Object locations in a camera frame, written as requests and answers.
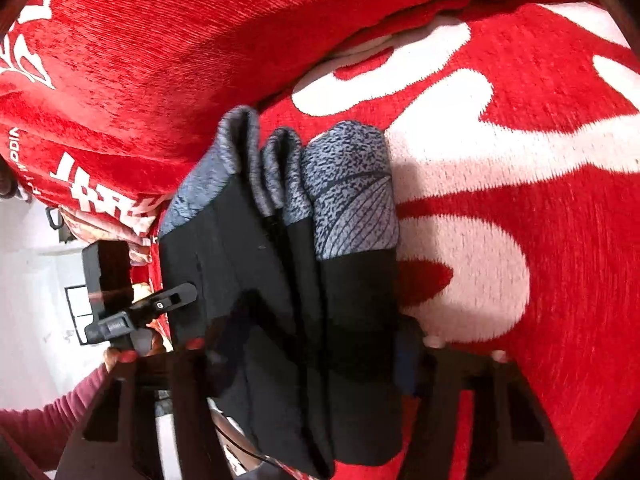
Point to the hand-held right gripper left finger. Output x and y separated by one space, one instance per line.
195 375

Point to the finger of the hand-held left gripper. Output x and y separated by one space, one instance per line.
150 305

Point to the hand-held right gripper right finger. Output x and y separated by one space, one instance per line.
407 360

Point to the black pants grey waistband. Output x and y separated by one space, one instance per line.
260 310

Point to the person's left forearm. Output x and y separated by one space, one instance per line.
45 425

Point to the person's left hand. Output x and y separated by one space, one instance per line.
152 342

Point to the grey striped cloth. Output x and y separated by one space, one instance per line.
10 182

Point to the red bed cover white pattern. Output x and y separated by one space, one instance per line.
550 260

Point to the red quilt small white print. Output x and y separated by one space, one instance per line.
200 35

